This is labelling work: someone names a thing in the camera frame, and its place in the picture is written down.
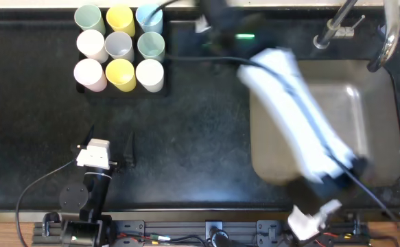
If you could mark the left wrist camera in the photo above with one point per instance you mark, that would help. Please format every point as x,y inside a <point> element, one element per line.
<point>95,154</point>

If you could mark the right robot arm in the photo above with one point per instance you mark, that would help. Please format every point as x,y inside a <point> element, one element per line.
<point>289,103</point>

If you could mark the white cup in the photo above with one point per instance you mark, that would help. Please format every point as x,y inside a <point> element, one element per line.
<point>90,43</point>
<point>149,72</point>

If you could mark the steel tap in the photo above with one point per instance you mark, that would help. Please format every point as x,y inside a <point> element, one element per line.
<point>333,24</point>

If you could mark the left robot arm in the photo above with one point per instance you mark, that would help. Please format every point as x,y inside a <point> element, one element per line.
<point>98,192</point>

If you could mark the steel sink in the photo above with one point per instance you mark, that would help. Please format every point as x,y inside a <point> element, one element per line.
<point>374,113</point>

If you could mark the grey cup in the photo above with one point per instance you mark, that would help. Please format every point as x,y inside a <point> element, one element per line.
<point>118,44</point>

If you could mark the pink cup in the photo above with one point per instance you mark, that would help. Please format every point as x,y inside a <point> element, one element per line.
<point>88,72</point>

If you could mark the yellow cup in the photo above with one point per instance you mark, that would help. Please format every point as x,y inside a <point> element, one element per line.
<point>120,17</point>
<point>119,72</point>

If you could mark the black tray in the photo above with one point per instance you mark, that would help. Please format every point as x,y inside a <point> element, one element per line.
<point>79,88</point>

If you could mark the blue cup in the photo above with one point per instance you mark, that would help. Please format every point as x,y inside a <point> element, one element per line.
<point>153,20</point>

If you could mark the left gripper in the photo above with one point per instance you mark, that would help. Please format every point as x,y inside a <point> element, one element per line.
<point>116,164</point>

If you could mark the green cup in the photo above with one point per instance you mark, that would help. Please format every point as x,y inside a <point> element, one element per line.
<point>88,17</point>
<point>150,46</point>

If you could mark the mounting rail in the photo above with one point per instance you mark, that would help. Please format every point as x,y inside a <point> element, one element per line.
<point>186,228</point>

